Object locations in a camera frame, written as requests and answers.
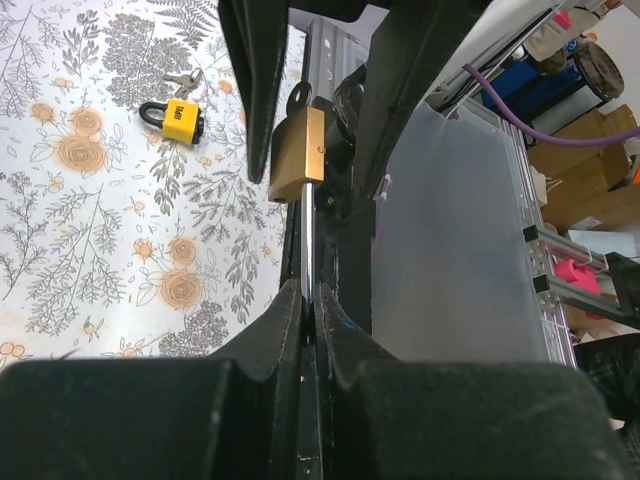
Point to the silver key in small padlock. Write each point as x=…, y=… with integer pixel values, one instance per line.
x=299, y=98

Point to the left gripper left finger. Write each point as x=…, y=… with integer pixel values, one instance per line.
x=230, y=415

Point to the small brass padlock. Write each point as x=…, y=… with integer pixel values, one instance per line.
x=297, y=168

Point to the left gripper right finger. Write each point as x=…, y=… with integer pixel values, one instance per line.
x=391, y=419

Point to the floral table mat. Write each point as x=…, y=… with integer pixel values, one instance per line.
x=118, y=242

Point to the cardboard box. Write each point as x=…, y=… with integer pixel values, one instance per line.
x=580, y=195

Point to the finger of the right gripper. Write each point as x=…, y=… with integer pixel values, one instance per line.
x=408, y=51
x=256, y=34

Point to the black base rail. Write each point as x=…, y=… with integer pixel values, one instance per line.
x=333, y=64

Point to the pink plastic part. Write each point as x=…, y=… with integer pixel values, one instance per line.
x=578, y=276

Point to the blue barrel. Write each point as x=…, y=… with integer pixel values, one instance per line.
x=548, y=95

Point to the yellow padlock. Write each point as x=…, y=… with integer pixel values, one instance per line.
x=177, y=120

